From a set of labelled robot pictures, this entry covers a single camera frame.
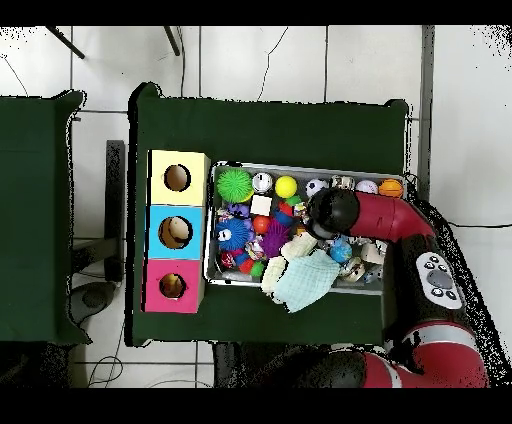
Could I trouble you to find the shallow wire mesh bin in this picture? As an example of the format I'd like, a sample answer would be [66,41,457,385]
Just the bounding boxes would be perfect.
[204,163,405,297]

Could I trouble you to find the black tripod leg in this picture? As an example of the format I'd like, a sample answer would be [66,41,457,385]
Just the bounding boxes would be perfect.
[45,25,85,60]
[163,25,181,57]

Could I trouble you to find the pale yellow cloth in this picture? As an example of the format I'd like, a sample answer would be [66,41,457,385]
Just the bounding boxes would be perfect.
[261,231,320,297]

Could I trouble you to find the purple spiky toy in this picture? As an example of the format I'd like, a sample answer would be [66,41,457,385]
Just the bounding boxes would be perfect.
[259,220,292,259]

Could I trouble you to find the dark blue spiky ball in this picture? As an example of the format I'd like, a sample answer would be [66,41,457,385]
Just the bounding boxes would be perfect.
[214,218,252,252]

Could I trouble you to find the black white soccer ball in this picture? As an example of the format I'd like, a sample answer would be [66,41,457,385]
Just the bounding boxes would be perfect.
[305,177,330,198]

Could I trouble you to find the plain green spiky ball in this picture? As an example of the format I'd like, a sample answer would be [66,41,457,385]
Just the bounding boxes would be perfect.
[215,167,255,205]

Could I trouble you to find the black flat panel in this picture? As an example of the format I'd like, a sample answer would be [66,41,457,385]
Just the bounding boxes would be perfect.
[105,139,127,283]

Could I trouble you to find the dark green side table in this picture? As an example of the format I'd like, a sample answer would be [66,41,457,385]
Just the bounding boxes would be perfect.
[0,90,89,345]

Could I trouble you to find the small silver can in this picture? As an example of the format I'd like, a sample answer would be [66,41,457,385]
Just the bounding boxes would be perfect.
[251,171,275,195]

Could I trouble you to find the wooden box three holes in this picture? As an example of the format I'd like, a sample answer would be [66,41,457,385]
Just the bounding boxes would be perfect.
[143,149,212,315]

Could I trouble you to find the pale wooden cube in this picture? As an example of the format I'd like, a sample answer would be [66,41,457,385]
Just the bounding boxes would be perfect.
[250,195,274,217]

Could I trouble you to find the blue globe ball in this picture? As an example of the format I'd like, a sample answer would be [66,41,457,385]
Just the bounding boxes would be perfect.
[329,240,353,265]

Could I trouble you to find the yellow ball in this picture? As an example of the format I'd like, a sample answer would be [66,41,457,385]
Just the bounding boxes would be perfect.
[275,175,298,199]

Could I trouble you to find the orange basketball toy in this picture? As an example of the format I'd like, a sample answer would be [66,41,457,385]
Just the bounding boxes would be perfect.
[379,178,405,200]

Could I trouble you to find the mint green cloth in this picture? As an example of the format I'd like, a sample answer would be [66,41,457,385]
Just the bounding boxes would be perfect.
[271,249,341,314]

